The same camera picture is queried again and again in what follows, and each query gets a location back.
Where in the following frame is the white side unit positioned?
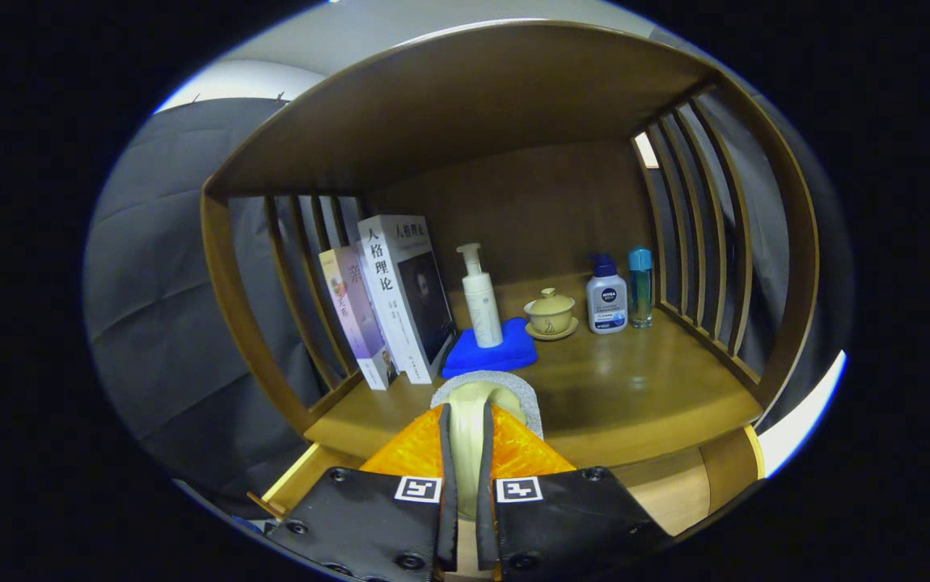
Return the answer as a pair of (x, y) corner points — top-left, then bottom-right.
(756, 349), (848, 478)

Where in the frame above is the wooden cabinet with slatted sides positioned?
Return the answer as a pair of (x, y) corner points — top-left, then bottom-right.
(200, 20), (822, 538)

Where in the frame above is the wooden countertop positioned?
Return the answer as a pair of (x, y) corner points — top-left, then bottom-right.
(303, 311), (763, 470)

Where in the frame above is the purple book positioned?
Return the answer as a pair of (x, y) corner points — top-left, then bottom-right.
(319, 246), (399, 391)

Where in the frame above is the wooden drawer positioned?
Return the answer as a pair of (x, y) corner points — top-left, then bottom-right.
(247, 426), (765, 538)

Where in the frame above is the beige lidded teacup with saucer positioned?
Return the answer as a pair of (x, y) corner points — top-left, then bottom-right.
(523, 288), (580, 342)

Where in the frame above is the white pump bottle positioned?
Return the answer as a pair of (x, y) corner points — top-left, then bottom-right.
(456, 242), (505, 349)

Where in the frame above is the slim teal bottle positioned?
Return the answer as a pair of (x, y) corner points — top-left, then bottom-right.
(628, 247), (654, 329)

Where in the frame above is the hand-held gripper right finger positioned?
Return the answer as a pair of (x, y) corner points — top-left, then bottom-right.
(475, 400), (672, 582)

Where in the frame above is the blue folded cloth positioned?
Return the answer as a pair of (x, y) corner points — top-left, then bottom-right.
(442, 317), (539, 379)

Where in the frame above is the white bottle with blue cap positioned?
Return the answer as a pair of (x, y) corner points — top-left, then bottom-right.
(585, 254), (628, 335)

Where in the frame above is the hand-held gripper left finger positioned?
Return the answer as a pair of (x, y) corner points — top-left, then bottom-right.
(267, 402), (459, 582)

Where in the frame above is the thick white and black book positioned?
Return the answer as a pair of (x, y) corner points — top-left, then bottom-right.
(357, 214), (459, 385)

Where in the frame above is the black backdrop cloth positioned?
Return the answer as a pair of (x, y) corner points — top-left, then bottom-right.
(81, 97), (854, 518)

